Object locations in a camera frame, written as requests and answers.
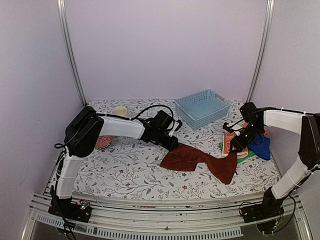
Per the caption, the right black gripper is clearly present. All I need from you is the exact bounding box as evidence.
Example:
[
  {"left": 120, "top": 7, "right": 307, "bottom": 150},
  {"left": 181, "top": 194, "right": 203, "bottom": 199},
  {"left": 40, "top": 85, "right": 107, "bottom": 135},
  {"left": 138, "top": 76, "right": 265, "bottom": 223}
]
[{"left": 230, "top": 122, "right": 265, "bottom": 153}]

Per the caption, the brown towel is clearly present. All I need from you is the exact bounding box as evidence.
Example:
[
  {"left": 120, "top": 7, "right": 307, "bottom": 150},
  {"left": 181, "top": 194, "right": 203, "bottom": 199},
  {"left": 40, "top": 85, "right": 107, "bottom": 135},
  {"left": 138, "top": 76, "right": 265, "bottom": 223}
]
[{"left": 160, "top": 143, "right": 238, "bottom": 185}]

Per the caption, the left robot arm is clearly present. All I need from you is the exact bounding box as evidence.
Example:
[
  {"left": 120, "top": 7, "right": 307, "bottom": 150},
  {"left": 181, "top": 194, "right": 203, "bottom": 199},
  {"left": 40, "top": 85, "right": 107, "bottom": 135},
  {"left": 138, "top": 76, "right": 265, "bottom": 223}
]
[{"left": 53, "top": 106, "right": 182, "bottom": 217}]

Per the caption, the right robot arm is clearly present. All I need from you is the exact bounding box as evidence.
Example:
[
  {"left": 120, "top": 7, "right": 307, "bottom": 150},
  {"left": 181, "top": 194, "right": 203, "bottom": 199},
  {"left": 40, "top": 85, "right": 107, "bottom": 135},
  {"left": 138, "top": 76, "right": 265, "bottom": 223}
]
[{"left": 225, "top": 101, "right": 320, "bottom": 209}]

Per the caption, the blue towel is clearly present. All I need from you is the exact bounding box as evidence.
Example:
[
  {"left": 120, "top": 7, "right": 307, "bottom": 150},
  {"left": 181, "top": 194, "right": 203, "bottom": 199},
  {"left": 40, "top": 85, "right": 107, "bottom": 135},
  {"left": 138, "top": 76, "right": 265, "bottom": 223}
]
[{"left": 247, "top": 134, "right": 271, "bottom": 161}]

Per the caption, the green towel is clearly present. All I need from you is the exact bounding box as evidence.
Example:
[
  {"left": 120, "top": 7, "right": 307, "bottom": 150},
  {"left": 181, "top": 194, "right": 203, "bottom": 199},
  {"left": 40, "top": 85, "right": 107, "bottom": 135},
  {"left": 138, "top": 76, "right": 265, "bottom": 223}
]
[{"left": 218, "top": 142, "right": 256, "bottom": 164}]

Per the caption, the orange patterned towel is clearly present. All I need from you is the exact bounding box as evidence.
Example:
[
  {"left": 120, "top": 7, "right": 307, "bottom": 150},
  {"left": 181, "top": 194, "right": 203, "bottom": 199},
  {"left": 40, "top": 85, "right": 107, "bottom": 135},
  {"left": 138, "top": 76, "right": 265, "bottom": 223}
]
[{"left": 222, "top": 123, "right": 268, "bottom": 158}]

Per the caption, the cream ceramic mug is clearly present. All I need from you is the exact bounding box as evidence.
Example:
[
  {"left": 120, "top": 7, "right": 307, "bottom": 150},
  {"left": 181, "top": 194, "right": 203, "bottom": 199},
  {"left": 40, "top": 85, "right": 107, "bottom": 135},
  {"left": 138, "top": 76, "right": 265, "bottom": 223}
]
[{"left": 111, "top": 106, "right": 130, "bottom": 118}]

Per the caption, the light blue plastic basket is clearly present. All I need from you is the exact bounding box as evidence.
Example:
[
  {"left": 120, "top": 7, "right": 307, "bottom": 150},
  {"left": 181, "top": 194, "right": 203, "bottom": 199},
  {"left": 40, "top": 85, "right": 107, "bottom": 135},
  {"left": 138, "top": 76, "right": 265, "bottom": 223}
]
[{"left": 174, "top": 89, "right": 230, "bottom": 130}]

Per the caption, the red patterned small bowl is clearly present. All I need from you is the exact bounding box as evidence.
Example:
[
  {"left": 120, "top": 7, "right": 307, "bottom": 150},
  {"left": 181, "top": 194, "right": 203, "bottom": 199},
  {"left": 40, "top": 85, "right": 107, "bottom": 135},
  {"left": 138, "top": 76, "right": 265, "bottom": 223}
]
[{"left": 95, "top": 135, "right": 113, "bottom": 149}]

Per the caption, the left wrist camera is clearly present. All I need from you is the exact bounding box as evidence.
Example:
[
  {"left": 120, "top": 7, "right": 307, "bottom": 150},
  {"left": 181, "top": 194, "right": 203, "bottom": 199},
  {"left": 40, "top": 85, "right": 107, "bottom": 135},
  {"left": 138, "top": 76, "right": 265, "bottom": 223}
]
[{"left": 150, "top": 110, "right": 183, "bottom": 137}]

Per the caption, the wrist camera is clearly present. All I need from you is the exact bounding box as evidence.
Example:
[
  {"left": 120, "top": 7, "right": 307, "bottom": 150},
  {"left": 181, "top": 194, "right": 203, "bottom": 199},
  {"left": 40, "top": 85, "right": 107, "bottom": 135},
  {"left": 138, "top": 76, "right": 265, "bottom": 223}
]
[
  {"left": 150, "top": 110, "right": 183, "bottom": 137},
  {"left": 222, "top": 122, "right": 245, "bottom": 136}
]

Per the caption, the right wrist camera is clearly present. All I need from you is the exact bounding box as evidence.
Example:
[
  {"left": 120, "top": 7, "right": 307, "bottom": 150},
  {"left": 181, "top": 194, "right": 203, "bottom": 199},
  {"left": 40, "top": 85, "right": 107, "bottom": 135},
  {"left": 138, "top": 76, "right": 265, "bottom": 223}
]
[{"left": 222, "top": 122, "right": 245, "bottom": 136}]

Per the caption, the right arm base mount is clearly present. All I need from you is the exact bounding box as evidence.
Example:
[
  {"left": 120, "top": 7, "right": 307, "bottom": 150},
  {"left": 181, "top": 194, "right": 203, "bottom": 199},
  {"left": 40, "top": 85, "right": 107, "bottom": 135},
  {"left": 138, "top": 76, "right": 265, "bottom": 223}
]
[{"left": 239, "top": 187, "right": 284, "bottom": 223}]

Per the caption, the front aluminium rail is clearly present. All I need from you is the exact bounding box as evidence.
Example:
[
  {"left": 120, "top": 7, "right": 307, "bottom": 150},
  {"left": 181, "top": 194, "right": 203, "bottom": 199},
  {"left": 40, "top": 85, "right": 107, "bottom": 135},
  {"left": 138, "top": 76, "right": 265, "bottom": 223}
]
[{"left": 22, "top": 192, "right": 311, "bottom": 240}]

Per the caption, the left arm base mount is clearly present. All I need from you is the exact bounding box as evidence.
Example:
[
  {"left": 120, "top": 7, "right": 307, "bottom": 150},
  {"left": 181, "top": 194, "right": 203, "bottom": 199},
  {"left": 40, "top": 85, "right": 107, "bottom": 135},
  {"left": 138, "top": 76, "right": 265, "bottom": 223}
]
[{"left": 48, "top": 195, "right": 92, "bottom": 223}]

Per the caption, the right aluminium frame post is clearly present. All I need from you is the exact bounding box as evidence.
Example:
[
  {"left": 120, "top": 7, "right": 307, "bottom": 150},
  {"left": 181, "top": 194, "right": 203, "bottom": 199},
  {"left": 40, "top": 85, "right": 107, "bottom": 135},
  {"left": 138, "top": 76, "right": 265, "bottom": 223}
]
[{"left": 246, "top": 0, "right": 275, "bottom": 102}]

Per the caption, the aluminium frame post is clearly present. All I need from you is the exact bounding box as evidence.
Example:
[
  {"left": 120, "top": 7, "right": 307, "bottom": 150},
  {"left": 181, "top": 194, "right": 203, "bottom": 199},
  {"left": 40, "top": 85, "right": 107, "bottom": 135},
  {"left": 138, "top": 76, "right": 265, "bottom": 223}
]
[
  {"left": 56, "top": 0, "right": 88, "bottom": 106},
  {"left": 246, "top": 0, "right": 275, "bottom": 102}
]

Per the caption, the left aluminium frame post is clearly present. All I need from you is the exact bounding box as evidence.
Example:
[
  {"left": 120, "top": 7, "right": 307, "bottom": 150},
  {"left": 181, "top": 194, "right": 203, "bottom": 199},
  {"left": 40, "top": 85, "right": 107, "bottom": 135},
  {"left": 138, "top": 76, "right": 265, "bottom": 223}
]
[{"left": 56, "top": 0, "right": 88, "bottom": 106}]

